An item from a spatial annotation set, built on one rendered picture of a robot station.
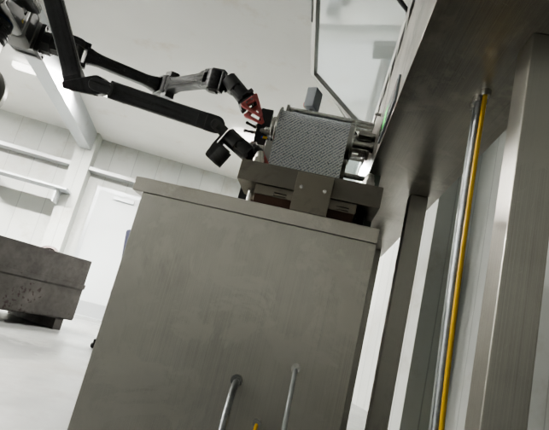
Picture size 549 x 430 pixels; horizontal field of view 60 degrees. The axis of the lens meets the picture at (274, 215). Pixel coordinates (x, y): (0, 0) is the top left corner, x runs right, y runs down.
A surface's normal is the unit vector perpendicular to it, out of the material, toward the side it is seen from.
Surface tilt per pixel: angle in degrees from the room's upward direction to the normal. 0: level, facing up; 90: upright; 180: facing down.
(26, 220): 90
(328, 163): 90
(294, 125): 90
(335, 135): 90
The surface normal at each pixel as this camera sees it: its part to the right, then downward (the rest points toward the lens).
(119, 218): 0.21, -0.17
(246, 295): -0.07, -0.24
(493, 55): -0.24, 0.95
